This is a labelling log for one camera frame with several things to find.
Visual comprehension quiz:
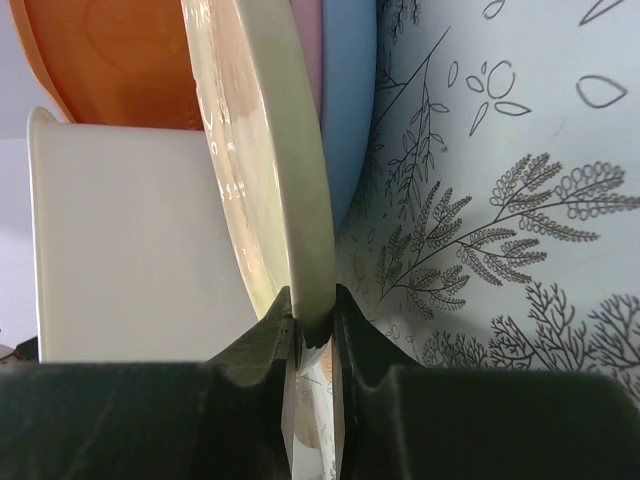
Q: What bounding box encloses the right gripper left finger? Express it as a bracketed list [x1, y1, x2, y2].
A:
[1, 289, 297, 479]

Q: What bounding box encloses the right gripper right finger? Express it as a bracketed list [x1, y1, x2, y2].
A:
[332, 286, 639, 479]

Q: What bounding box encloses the cream plate with sprig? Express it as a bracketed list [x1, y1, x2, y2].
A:
[182, 1, 336, 349]

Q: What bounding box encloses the white plastic bin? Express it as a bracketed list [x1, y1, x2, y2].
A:
[27, 107, 257, 362]

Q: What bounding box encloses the orange plastic bin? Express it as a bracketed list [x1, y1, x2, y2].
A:
[9, 0, 203, 130]

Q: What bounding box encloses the floral table mat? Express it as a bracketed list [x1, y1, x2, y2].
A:
[289, 0, 640, 480]

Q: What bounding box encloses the blue plate under cream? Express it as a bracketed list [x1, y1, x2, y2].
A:
[321, 0, 377, 229]

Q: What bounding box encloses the pink plate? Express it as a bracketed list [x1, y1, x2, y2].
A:
[290, 0, 324, 119]

